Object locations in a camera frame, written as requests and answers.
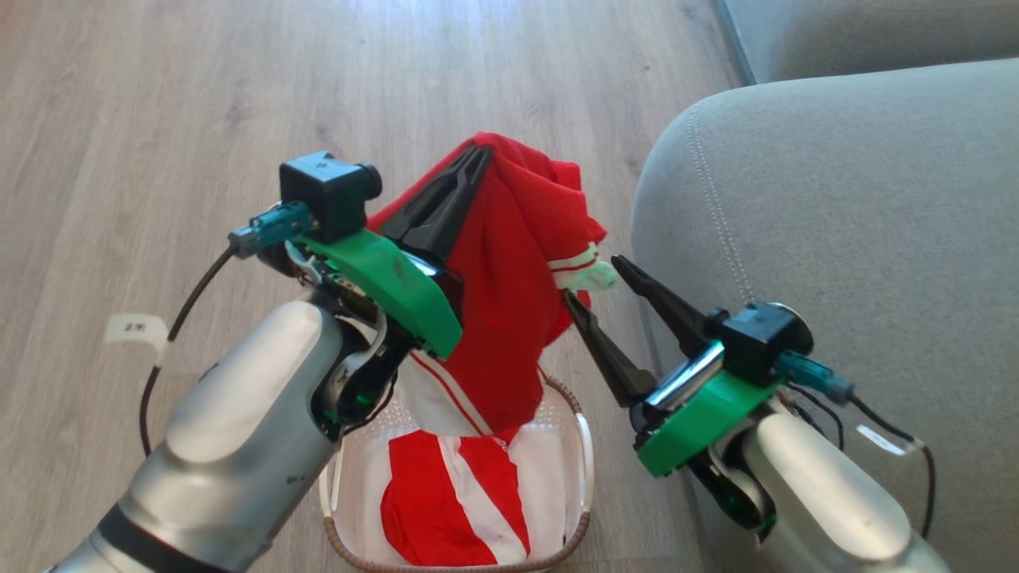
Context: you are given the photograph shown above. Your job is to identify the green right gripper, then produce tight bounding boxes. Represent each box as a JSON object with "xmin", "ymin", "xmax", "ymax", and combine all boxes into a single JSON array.
[{"xmin": 561, "ymin": 254, "xmax": 789, "ymax": 480}]

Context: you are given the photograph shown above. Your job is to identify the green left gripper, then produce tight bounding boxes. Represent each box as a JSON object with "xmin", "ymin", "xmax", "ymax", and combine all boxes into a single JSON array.
[{"xmin": 283, "ymin": 144, "xmax": 494, "ymax": 363}]

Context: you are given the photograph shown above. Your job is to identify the red basketball jersey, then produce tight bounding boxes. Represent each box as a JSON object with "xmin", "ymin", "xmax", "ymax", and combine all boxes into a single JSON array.
[{"xmin": 368, "ymin": 131, "xmax": 620, "ymax": 439}]

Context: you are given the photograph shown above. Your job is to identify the white mesh laundry basket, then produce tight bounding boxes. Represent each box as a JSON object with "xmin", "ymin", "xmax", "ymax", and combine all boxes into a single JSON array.
[{"xmin": 318, "ymin": 372, "xmax": 596, "ymax": 573}]

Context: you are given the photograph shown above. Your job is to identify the red and white striped garment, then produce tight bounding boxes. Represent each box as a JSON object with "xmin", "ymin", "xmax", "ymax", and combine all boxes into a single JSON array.
[{"xmin": 380, "ymin": 422, "xmax": 568, "ymax": 567}]

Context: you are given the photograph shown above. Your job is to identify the teal left camera connector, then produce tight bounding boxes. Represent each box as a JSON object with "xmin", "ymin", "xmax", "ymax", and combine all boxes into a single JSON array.
[{"xmin": 228, "ymin": 201, "xmax": 312, "ymax": 258}]

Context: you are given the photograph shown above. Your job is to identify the teal camera connector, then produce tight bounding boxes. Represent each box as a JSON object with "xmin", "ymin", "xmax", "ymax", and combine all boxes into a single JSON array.
[
  {"xmin": 228, "ymin": 201, "xmax": 312, "ymax": 258},
  {"xmin": 776, "ymin": 350, "xmax": 855, "ymax": 406}
]

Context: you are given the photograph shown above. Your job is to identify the teal right camera connector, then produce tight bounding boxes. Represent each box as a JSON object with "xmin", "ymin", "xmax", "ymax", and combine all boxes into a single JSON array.
[{"xmin": 776, "ymin": 350, "xmax": 855, "ymax": 406}]

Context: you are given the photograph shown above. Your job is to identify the thin black gripper wires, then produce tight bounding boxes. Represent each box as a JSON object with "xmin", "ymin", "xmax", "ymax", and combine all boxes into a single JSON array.
[{"xmin": 784, "ymin": 382, "xmax": 846, "ymax": 451}]

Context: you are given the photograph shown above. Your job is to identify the white right cable label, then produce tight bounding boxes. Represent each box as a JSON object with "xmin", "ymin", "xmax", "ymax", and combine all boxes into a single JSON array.
[{"xmin": 856, "ymin": 423, "xmax": 925, "ymax": 457}]

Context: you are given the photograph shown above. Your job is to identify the white cable label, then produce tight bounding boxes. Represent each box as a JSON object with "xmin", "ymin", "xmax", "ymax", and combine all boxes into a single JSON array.
[
  {"xmin": 856, "ymin": 423, "xmax": 925, "ymax": 457},
  {"xmin": 104, "ymin": 314, "xmax": 170, "ymax": 368}
]

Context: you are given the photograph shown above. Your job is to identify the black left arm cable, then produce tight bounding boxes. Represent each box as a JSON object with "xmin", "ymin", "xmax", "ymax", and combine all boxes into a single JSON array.
[{"xmin": 139, "ymin": 247, "xmax": 240, "ymax": 459}]

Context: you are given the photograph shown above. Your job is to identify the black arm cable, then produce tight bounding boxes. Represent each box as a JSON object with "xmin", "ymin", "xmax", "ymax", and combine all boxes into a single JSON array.
[
  {"xmin": 844, "ymin": 394, "xmax": 937, "ymax": 540},
  {"xmin": 139, "ymin": 247, "xmax": 240, "ymax": 459}
]

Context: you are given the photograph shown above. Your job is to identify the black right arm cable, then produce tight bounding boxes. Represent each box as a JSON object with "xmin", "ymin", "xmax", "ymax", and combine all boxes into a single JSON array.
[{"xmin": 844, "ymin": 394, "xmax": 937, "ymax": 540}]

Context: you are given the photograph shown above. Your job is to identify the white left cable label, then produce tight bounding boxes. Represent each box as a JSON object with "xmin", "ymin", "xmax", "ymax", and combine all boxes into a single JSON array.
[{"xmin": 104, "ymin": 314, "xmax": 170, "ymax": 368}]

